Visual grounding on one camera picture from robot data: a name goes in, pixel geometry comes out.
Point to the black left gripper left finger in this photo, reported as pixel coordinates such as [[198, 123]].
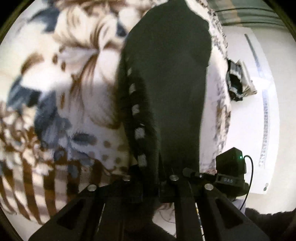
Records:
[[120, 211]]

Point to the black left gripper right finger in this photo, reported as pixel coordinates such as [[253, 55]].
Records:
[[202, 212]]

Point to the black small garment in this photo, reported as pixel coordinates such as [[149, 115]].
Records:
[[161, 93]]

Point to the striped folded clothes pile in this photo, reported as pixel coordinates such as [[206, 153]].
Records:
[[238, 81]]

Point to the white floral fleece blanket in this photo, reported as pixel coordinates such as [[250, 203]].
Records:
[[60, 129]]

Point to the green grey curtain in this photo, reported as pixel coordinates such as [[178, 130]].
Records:
[[246, 13]]

